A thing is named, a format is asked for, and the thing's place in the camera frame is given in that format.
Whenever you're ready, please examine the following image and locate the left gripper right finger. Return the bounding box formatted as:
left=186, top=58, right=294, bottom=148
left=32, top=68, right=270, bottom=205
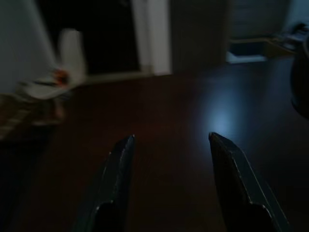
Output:
left=208, top=131, right=291, bottom=232

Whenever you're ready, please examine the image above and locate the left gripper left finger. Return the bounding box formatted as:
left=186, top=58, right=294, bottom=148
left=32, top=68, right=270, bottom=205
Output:
left=76, top=134, right=135, bottom=232

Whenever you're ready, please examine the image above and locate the brown woven basket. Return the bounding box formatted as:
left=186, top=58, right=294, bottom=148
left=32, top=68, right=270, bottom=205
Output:
left=0, top=93, right=65, bottom=141

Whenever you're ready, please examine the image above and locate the white striped cloth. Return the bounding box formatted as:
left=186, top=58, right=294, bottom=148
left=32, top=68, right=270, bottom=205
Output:
left=16, top=68, right=73, bottom=100

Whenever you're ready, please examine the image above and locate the dark round pot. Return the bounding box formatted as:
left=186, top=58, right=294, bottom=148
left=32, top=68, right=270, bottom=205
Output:
left=290, top=36, right=309, bottom=117

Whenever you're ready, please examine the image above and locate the white paper roll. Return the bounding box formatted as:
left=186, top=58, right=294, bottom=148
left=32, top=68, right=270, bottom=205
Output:
left=58, top=28, right=87, bottom=83

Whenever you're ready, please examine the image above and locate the white door frame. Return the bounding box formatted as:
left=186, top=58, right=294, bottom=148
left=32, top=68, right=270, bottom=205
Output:
left=131, top=0, right=172, bottom=76

